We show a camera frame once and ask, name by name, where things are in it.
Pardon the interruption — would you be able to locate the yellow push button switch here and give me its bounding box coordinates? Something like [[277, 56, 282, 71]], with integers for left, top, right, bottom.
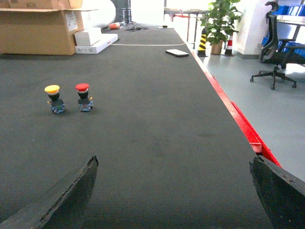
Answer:
[[44, 84, 65, 114]]

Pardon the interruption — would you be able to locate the black smartphone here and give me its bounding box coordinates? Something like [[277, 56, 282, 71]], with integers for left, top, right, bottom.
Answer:
[[165, 49, 189, 57]]

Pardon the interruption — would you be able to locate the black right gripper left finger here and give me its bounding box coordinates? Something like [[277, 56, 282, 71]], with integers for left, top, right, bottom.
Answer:
[[0, 156, 99, 229]]

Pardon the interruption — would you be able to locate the white small box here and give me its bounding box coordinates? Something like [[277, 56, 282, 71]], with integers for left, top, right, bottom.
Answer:
[[74, 27, 102, 46]]

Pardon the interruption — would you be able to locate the red metal table frame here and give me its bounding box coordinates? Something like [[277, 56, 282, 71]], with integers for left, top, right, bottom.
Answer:
[[173, 26, 282, 167]]

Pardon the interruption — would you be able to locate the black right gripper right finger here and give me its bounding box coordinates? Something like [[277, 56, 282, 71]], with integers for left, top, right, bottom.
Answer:
[[250, 156, 305, 229]]

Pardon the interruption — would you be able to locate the black office chair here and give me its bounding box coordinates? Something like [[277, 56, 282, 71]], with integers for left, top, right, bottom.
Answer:
[[250, 1, 305, 89]]

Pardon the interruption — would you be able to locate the red push button switch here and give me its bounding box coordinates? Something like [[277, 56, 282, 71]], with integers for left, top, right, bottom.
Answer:
[[75, 83, 93, 112]]

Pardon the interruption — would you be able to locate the green potted plant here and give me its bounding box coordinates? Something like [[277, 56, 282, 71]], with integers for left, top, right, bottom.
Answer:
[[202, 0, 243, 55]]

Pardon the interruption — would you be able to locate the red white traffic cone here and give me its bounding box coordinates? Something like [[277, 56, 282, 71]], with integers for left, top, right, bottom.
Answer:
[[222, 34, 235, 57]]

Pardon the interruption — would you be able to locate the large brown cardboard box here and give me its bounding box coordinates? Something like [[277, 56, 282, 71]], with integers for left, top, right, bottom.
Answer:
[[0, 0, 95, 55]]

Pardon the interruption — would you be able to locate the yellow black traffic cone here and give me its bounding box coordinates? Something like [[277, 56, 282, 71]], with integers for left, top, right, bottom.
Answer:
[[197, 27, 208, 57]]

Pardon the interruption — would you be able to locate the dark grey table mat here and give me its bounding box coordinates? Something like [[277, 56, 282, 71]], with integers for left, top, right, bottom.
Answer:
[[0, 27, 272, 229]]

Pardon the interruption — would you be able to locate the white flat box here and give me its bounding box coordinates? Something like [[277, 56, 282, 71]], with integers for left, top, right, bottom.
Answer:
[[75, 33, 118, 54]]

